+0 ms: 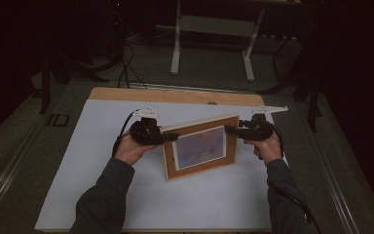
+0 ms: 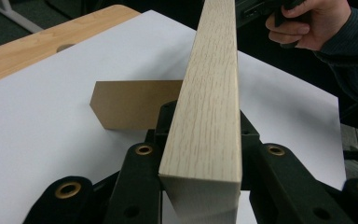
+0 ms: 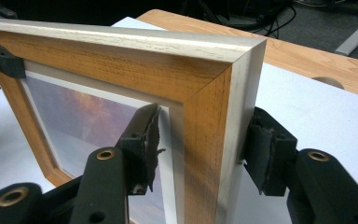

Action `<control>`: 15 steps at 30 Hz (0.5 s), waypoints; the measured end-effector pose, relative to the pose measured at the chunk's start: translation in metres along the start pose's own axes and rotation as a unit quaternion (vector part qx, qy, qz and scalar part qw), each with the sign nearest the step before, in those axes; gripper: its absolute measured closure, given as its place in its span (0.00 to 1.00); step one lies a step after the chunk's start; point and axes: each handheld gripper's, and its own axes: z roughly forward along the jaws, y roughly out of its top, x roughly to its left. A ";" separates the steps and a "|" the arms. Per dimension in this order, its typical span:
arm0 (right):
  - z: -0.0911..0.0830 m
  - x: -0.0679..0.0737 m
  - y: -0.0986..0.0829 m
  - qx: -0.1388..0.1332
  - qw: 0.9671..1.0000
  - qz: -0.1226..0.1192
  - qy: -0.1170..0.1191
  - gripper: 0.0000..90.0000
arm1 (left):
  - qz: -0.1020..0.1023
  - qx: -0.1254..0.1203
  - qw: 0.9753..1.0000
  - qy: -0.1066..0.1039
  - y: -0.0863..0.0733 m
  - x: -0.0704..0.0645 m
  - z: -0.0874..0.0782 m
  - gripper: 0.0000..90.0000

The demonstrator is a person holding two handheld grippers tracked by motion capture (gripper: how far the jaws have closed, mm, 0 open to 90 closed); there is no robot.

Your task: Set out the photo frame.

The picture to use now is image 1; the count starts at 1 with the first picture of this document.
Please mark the light wooden picture frame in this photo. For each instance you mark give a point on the light wooden picture frame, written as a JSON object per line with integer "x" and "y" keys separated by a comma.
{"x": 201, "y": 148}

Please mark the person's left hand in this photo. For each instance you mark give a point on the person's left hand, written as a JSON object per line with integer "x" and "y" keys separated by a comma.
{"x": 130, "y": 151}

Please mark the black floor socket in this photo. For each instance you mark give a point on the black floor socket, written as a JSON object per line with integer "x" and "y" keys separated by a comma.
{"x": 58, "y": 120}

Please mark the metal floor rail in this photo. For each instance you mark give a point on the metal floor rail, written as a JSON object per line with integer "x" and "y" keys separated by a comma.
{"x": 6, "y": 175}
{"x": 331, "y": 172}

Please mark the black metal stand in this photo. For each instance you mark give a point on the black metal stand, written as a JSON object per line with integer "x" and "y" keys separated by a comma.
{"x": 45, "y": 87}
{"x": 313, "y": 97}

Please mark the white table mat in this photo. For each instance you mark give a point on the white table mat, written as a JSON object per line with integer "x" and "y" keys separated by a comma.
{"x": 201, "y": 204}

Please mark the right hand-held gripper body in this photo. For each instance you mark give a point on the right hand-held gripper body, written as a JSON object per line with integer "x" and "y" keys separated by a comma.
{"x": 258, "y": 130}

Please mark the person's right hand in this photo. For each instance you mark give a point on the person's right hand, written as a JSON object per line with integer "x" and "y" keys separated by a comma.
{"x": 269, "y": 149}

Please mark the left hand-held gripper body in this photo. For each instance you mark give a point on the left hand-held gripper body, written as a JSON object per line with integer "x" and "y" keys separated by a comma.
{"x": 147, "y": 133}

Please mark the white metal desk frame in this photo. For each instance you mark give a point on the white metal desk frame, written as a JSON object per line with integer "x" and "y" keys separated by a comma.
{"x": 214, "y": 26}

